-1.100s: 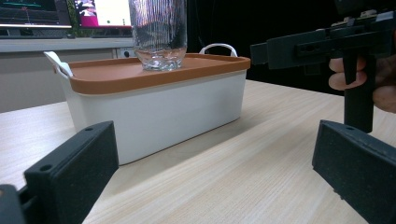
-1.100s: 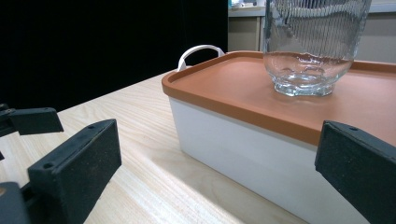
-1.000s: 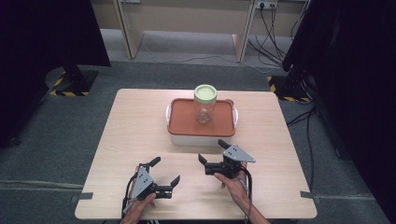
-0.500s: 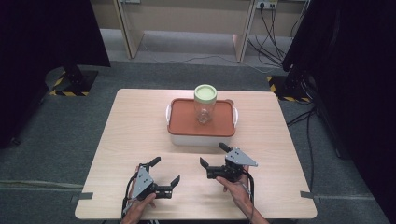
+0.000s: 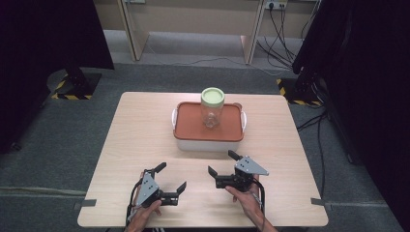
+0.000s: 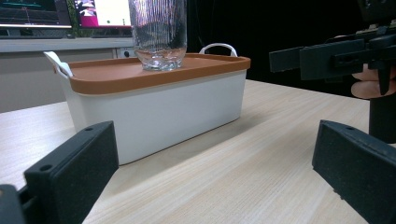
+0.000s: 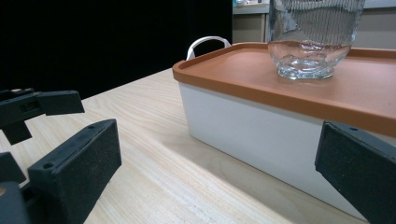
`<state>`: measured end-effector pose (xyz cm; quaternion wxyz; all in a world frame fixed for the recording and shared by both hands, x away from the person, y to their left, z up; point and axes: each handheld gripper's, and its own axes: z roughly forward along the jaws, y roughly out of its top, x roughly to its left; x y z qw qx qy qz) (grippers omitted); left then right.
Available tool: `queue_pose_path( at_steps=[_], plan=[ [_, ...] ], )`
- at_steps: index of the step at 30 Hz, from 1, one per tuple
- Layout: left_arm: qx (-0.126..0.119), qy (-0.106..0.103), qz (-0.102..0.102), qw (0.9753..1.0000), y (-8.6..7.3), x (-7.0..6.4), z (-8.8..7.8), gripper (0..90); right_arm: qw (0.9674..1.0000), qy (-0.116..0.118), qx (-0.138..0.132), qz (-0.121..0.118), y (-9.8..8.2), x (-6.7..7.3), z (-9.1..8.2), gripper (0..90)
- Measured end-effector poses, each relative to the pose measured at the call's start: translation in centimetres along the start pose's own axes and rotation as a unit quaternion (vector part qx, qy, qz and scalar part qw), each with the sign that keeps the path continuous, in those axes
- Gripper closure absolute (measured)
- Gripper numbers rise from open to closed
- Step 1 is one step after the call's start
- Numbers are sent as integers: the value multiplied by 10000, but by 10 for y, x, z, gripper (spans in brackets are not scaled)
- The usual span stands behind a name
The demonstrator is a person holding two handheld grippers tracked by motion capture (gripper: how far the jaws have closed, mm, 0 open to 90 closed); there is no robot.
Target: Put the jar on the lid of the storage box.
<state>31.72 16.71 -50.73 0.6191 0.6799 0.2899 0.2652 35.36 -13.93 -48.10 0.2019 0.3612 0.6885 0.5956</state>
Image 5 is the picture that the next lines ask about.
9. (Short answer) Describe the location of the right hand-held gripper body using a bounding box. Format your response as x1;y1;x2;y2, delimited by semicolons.
215;156;270;193

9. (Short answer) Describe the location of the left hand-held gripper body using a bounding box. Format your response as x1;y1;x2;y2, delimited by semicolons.
133;171;179;209

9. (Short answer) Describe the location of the white box with orange lid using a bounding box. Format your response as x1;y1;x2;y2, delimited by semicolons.
171;101;248;153

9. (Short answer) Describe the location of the glass jar with green lid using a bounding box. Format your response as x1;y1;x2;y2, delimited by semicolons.
200;87;226;130

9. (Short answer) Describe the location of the person's left hand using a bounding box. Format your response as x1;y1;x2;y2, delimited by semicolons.
125;200;163;232

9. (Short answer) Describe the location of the person's right hand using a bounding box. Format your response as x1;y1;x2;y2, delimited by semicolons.
224;183;263;220

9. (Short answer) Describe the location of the grey tape piece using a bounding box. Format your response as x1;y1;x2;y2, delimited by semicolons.
310;197;333;208
73;198;98;211

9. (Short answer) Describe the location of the black stand base hazard tape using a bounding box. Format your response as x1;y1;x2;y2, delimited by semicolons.
276;76;324;107
50;66;103;101

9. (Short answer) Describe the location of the black curtain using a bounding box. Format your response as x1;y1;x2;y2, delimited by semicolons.
291;0;410;232
0;0;115;156

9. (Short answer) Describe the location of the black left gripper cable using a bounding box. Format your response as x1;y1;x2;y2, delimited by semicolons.
125;178;144;228

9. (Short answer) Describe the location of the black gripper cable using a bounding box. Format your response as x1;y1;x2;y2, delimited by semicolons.
252;178;267;232
125;178;144;228

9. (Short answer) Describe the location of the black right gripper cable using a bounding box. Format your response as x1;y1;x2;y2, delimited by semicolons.
252;178;267;232

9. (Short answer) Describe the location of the black floor cable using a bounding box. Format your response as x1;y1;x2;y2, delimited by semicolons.
296;110;329;198

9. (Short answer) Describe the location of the thin white floor cable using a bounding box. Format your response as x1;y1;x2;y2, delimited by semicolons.
144;42;286;77

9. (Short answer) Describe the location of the bundle of black cables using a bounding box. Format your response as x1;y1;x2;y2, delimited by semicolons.
255;6;312;71

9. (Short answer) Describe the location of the pale wooden desk frame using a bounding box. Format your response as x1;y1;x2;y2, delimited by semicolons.
93;0;320;66

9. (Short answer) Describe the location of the white wall socket strip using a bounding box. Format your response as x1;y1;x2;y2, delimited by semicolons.
265;0;288;10

